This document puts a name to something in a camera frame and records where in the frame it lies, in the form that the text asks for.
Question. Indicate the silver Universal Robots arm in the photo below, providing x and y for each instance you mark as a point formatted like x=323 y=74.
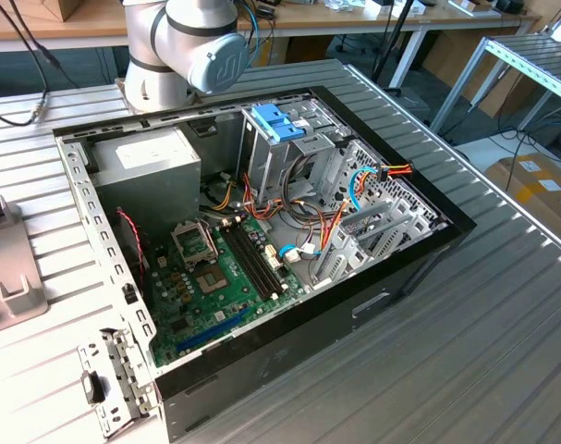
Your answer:
x=183 y=28

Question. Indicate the silver disk bay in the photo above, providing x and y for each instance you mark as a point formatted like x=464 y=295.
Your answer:
x=349 y=259

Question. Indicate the white motherboard connector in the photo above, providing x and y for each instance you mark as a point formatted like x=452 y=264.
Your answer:
x=271 y=258

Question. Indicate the black RAM slot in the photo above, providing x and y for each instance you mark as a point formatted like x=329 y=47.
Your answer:
x=247 y=262
x=260 y=259

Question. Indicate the silver drive cage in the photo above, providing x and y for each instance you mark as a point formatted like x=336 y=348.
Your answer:
x=271 y=171

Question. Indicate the green motherboard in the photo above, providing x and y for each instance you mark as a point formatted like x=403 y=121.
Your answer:
x=243 y=300

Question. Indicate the CPU socket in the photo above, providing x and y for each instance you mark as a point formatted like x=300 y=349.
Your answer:
x=210 y=279

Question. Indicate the blue plastic bay latch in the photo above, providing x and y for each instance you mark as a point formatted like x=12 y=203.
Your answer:
x=273 y=122

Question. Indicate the blue expansion slot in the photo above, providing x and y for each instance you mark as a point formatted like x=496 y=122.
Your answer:
x=210 y=332

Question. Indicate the black open PC case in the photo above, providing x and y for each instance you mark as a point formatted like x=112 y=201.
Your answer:
x=308 y=351

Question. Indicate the grey power supply unit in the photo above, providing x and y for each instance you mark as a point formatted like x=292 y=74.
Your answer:
x=146 y=194

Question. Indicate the wooden desk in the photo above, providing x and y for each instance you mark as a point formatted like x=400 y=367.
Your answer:
x=335 y=20

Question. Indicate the brown cardboard sheet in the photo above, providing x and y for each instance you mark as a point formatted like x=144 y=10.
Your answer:
x=446 y=55

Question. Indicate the labelled cardboard box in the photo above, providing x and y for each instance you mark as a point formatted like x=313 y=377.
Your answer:
x=539 y=199

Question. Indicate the grey parts rack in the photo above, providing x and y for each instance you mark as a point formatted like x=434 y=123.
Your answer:
x=7 y=259

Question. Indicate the brown cardboard box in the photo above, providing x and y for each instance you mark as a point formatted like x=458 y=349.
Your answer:
x=63 y=9

